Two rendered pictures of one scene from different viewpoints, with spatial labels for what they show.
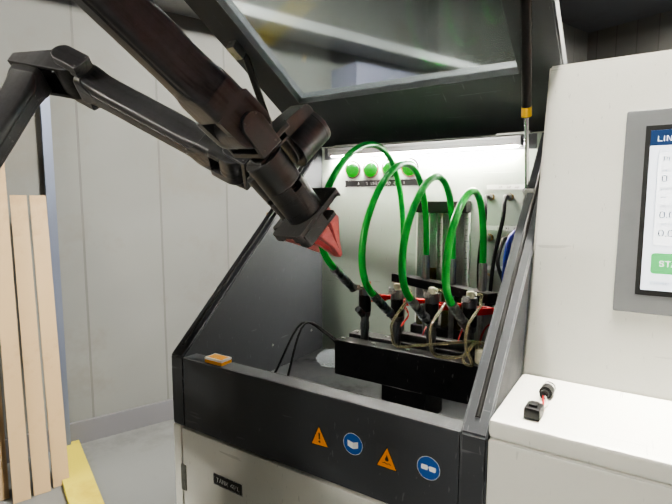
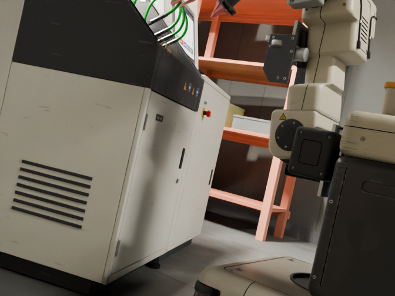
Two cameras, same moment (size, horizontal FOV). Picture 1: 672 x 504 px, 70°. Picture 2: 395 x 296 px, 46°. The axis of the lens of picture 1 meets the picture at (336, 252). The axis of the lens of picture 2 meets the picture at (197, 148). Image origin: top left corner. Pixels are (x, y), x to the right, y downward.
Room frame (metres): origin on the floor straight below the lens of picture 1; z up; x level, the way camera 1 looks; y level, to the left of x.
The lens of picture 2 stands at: (1.36, 2.02, 0.63)
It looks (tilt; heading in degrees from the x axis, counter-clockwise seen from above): 0 degrees down; 252
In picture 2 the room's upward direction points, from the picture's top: 12 degrees clockwise
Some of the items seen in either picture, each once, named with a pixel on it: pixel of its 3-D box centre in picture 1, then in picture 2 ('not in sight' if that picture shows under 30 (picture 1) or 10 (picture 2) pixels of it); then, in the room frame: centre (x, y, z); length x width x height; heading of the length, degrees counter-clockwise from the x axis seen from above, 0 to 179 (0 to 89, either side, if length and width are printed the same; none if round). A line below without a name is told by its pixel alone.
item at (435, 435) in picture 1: (302, 424); (176, 83); (0.86, 0.06, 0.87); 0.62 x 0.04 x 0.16; 57
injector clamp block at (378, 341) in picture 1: (412, 379); not in sight; (1.00, -0.17, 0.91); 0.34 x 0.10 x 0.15; 57
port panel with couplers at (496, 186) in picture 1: (505, 236); not in sight; (1.15, -0.41, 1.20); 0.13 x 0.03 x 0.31; 57
